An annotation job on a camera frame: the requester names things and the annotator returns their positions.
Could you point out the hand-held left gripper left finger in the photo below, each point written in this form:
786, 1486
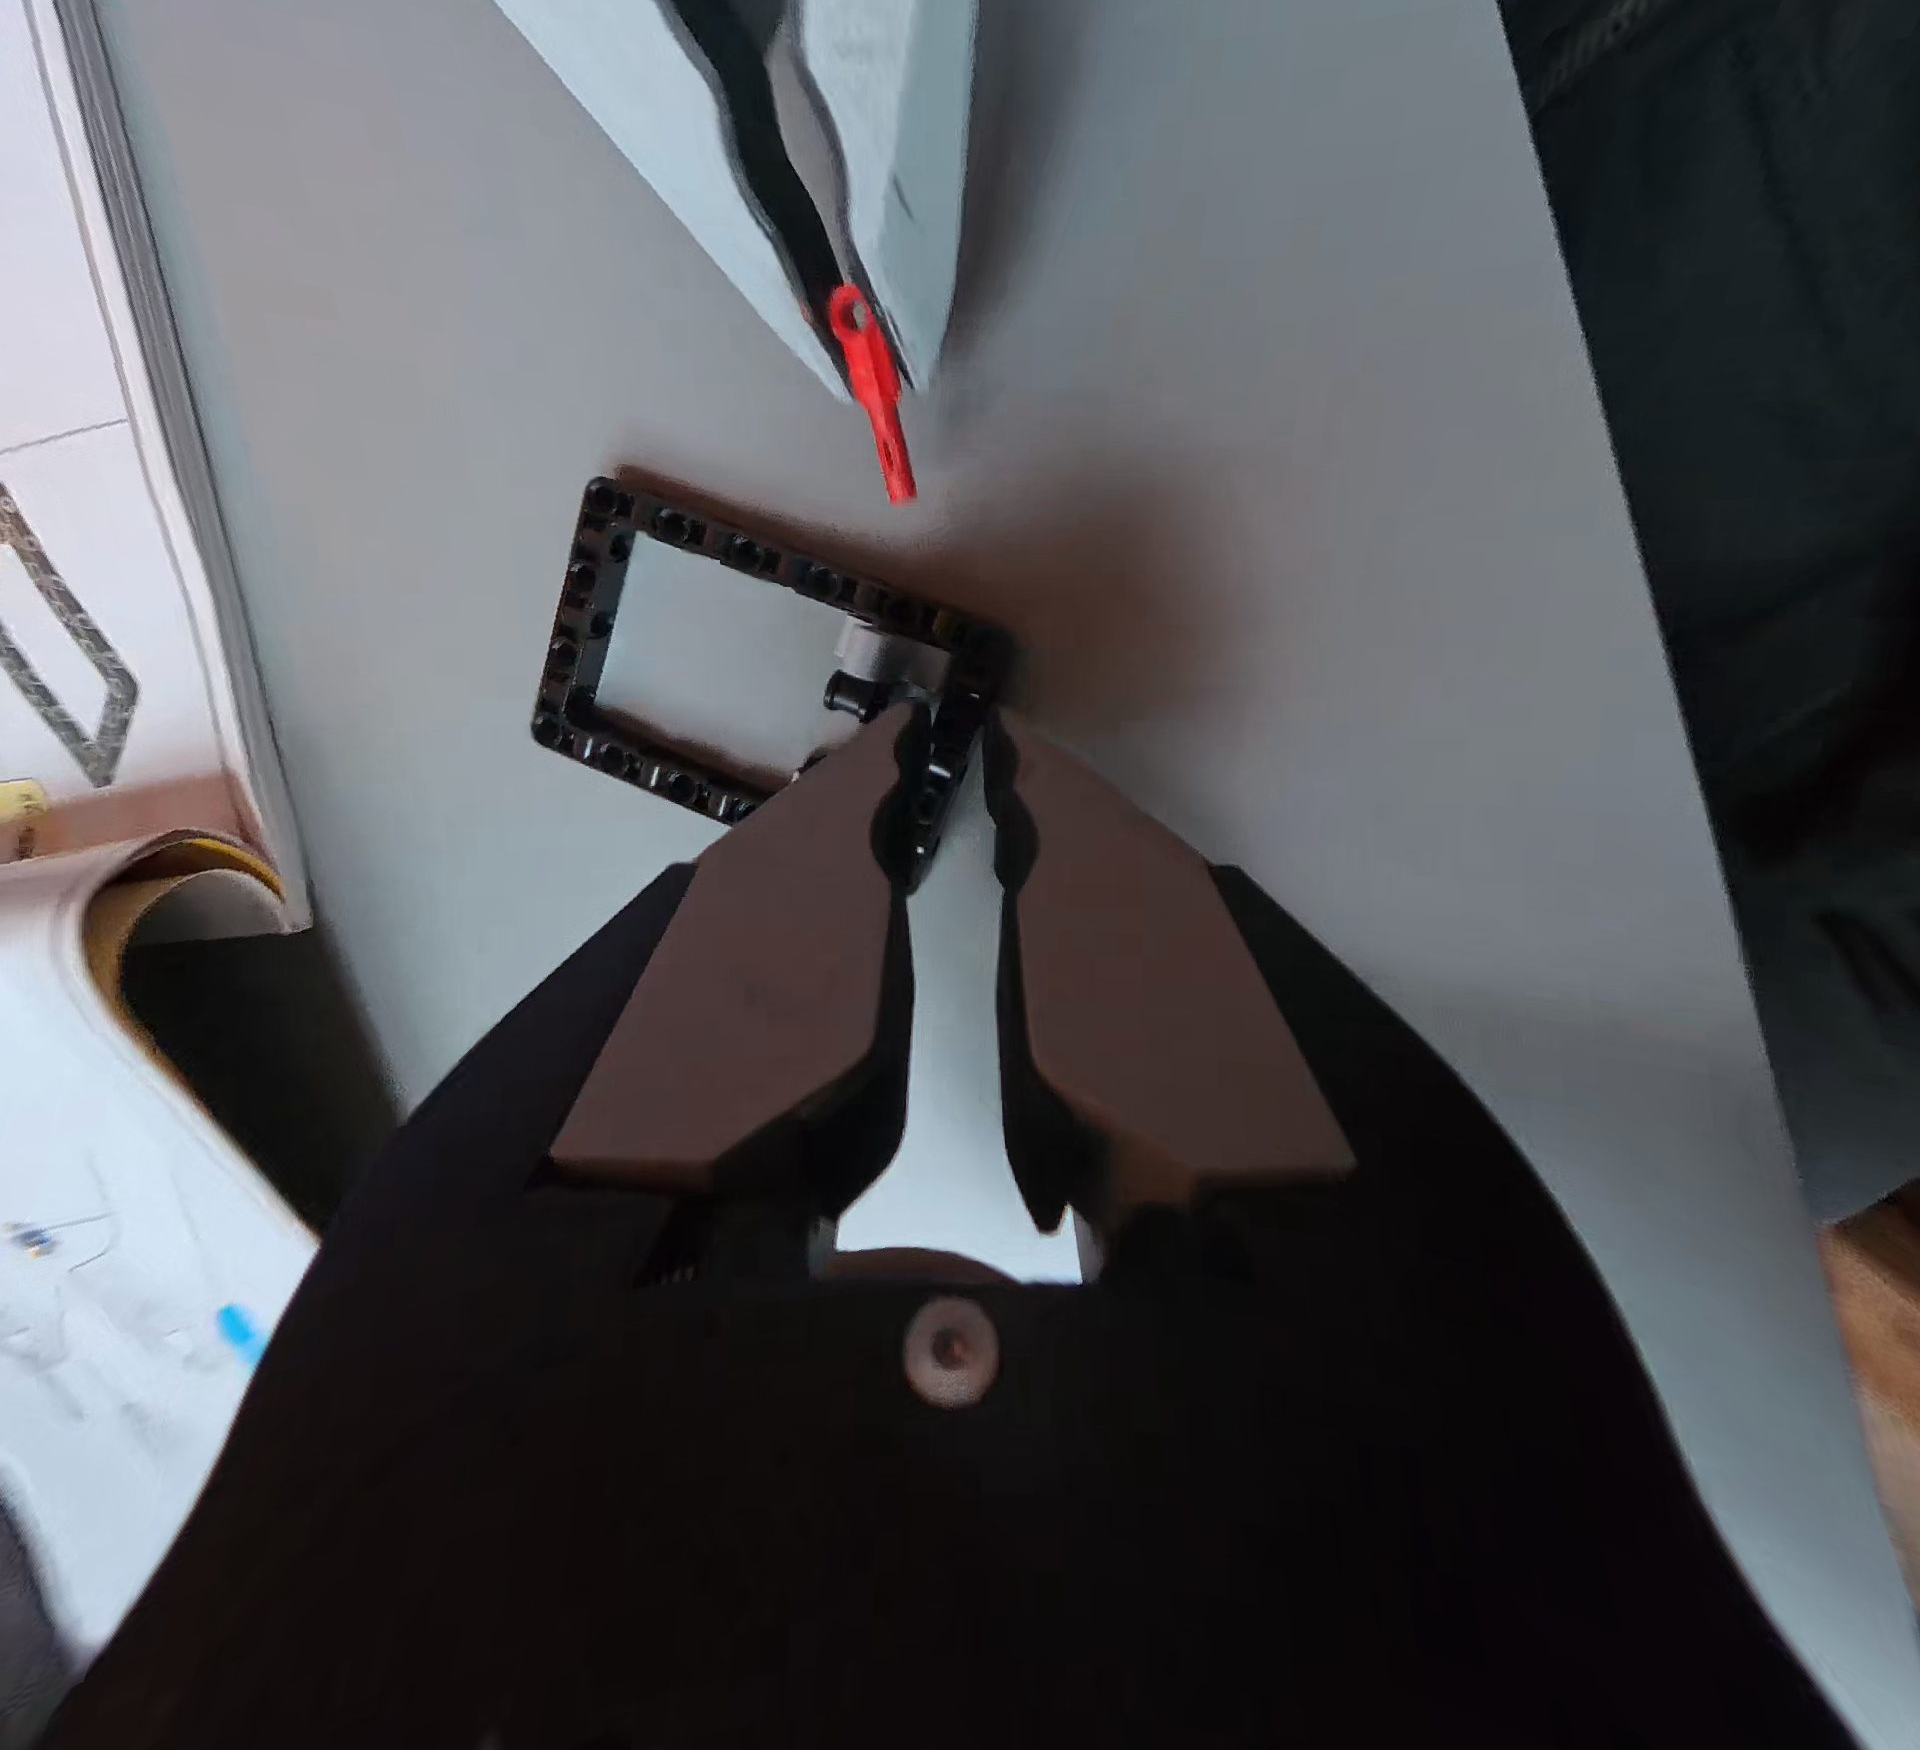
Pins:
734, 1000

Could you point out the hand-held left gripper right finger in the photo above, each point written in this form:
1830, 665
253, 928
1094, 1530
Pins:
1169, 1000

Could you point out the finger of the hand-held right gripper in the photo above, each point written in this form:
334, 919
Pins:
900, 54
599, 25

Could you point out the red lego axle pin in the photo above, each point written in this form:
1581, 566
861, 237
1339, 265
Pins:
874, 370

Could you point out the black lego frame assembly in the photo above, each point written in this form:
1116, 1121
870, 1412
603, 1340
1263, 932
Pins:
577, 608

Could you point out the lego instruction booklet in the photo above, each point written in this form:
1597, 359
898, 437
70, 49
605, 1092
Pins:
61, 429

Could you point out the person's black jacket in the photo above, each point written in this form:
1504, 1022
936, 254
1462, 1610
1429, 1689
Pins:
1724, 429

